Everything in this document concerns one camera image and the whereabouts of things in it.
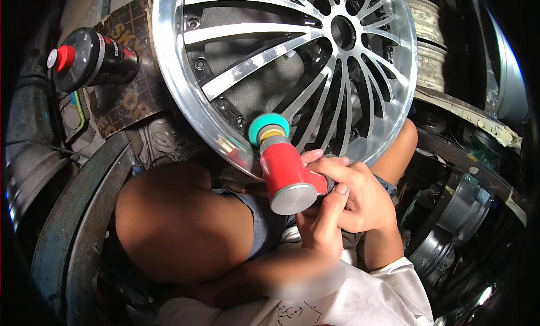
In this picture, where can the stack of white dirty rims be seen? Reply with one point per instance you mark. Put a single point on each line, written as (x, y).
(428, 43)

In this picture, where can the red polisher with green pad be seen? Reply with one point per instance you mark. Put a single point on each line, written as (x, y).
(283, 170)

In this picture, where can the green-edged sanding block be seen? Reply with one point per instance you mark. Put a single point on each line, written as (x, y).
(74, 115)

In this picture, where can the person's right fingers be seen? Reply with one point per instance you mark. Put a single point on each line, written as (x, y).
(327, 165)

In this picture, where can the dusty grey wheel barrel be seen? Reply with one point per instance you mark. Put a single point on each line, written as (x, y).
(33, 157)

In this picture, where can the silver wheel rim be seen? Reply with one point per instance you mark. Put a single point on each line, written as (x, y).
(432, 256)

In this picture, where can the person's body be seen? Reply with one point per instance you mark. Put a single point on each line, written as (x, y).
(371, 300)

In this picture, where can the person's right hand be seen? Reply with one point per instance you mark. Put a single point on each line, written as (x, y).
(366, 195)

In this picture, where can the person's left thumb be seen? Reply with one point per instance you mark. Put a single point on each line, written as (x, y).
(336, 204)

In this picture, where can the shiny blue-grey wheel barrel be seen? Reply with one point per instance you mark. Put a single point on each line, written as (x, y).
(508, 73)

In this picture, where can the person's left hand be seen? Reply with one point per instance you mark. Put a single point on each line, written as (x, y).
(321, 235)

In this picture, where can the board with peeling white edge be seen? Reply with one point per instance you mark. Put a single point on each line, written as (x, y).
(468, 113)

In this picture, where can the grey metal wheel rim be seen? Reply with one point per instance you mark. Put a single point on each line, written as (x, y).
(466, 208)

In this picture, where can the polished multi-spoke alloy wheel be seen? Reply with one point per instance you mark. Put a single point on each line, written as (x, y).
(253, 64)

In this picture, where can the person's legs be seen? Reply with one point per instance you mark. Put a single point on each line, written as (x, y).
(177, 224)

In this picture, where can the black bottle with red cap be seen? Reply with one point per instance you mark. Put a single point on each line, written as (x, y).
(95, 60)

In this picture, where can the dark printed cardboard sheet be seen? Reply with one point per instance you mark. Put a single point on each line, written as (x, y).
(126, 106)

